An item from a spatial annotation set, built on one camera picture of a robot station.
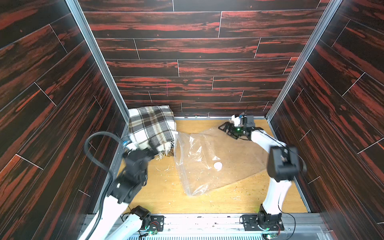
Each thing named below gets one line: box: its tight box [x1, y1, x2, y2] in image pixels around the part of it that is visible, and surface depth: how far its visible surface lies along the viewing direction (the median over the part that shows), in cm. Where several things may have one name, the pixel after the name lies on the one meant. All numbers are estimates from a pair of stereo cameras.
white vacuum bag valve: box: [213, 161, 223, 172], surface depth 96 cm
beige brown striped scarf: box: [126, 105, 178, 160], surface depth 95 cm
